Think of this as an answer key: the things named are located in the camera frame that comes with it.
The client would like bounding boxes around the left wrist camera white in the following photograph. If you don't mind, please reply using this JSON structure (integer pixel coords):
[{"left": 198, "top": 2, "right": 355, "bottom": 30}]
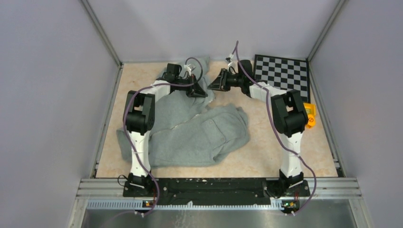
[{"left": 184, "top": 64, "right": 196, "bottom": 74}]

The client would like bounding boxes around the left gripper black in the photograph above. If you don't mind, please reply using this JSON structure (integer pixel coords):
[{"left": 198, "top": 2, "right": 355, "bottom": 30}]
[{"left": 175, "top": 74, "right": 208, "bottom": 98}]

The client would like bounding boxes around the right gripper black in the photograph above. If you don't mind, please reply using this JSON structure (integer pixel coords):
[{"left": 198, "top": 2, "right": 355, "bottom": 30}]
[{"left": 208, "top": 69, "right": 244, "bottom": 92}]

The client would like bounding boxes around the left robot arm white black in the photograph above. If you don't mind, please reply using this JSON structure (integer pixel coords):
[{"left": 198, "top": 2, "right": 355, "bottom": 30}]
[{"left": 123, "top": 63, "right": 207, "bottom": 197}]

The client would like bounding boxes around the grey zip-up jacket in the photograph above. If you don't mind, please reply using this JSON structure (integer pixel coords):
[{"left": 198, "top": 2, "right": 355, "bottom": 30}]
[{"left": 116, "top": 56, "right": 250, "bottom": 168}]

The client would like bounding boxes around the black white checkerboard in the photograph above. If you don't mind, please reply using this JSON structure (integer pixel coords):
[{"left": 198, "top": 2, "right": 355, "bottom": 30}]
[{"left": 254, "top": 54, "right": 311, "bottom": 103}]

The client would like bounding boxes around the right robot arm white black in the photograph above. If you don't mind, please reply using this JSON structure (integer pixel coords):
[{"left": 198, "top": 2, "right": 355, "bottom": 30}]
[{"left": 208, "top": 60, "right": 308, "bottom": 199}]

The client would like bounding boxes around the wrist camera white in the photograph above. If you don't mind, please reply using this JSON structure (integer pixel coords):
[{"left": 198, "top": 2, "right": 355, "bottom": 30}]
[
  {"left": 225, "top": 54, "right": 234, "bottom": 67},
  {"left": 184, "top": 64, "right": 196, "bottom": 74}
]

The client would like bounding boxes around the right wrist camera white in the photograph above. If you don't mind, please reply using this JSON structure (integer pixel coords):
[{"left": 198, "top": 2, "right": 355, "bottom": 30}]
[{"left": 225, "top": 54, "right": 234, "bottom": 67}]

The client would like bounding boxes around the aluminium frame rail front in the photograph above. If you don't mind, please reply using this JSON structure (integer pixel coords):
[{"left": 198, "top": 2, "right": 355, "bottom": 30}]
[{"left": 76, "top": 178, "right": 362, "bottom": 212}]

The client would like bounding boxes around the yellow toy block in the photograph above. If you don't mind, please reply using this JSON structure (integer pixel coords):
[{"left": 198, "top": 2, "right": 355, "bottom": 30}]
[{"left": 304, "top": 103, "right": 317, "bottom": 129}]

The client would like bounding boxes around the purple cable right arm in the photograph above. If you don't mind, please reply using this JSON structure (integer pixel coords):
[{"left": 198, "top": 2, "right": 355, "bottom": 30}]
[{"left": 233, "top": 40, "right": 317, "bottom": 216}]

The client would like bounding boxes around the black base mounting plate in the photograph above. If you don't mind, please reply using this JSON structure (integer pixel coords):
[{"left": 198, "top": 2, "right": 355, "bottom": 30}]
[{"left": 143, "top": 178, "right": 311, "bottom": 206}]

